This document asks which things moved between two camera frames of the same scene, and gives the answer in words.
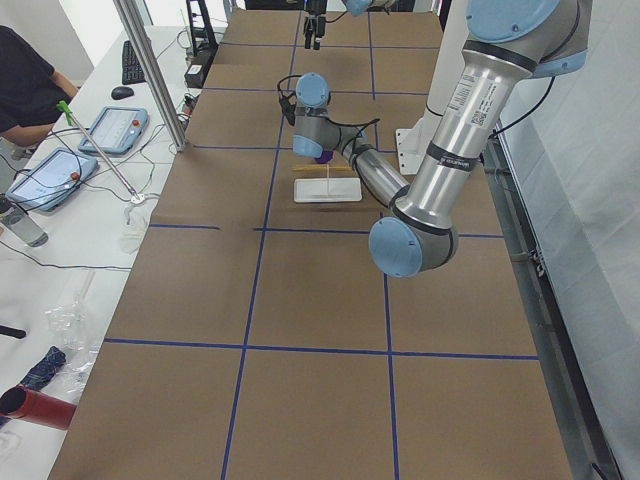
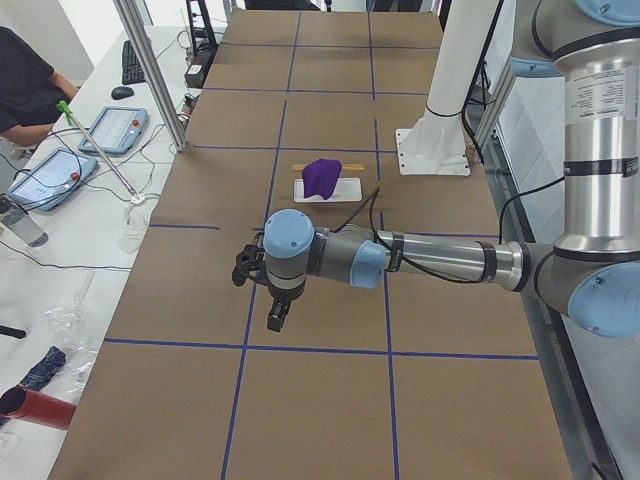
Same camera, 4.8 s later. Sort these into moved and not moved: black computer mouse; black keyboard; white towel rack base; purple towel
Moved: purple towel
Not moved: black computer mouse; black keyboard; white towel rack base
